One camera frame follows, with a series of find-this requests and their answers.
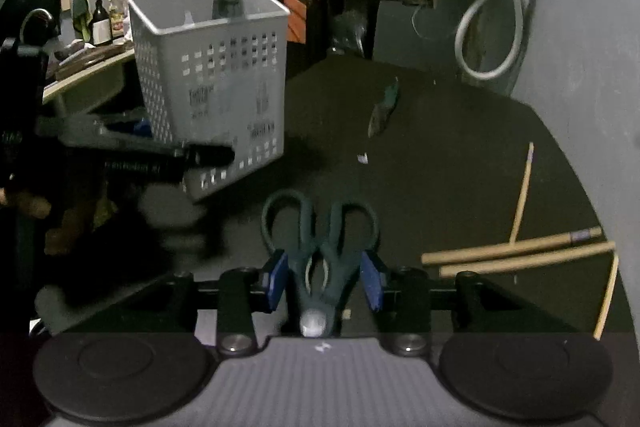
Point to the person's left hand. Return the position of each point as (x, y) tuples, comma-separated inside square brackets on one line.
[(75, 222)]

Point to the wooden chopping board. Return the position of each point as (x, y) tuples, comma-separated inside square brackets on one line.
[(90, 57)]

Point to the dark plastic bag pile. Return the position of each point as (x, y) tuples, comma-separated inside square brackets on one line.
[(347, 32)]

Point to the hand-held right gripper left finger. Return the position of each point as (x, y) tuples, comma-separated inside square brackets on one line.
[(276, 279)]

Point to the wooden chopstick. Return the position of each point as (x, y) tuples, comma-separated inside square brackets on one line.
[(607, 297), (525, 261), (522, 192), (500, 249)]

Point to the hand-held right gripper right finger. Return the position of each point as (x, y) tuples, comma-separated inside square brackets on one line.
[(372, 279)]

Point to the orange bag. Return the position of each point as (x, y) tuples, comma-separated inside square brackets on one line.
[(296, 19)]

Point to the dark grey cabinet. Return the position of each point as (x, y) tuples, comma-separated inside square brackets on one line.
[(425, 32)]

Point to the grey perforated plastic basket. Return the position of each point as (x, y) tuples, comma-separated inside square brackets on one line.
[(210, 72)]

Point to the pump bottle with label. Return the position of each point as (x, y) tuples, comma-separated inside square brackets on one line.
[(101, 24)]

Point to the small condiment bottle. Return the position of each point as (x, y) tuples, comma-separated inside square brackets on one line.
[(117, 14)]

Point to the dark green scissors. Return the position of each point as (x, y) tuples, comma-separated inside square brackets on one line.
[(295, 257)]

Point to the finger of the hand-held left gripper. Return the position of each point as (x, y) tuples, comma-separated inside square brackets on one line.
[(150, 167), (100, 132)]

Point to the kitchen counter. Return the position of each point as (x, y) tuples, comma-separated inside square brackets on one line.
[(85, 79)]

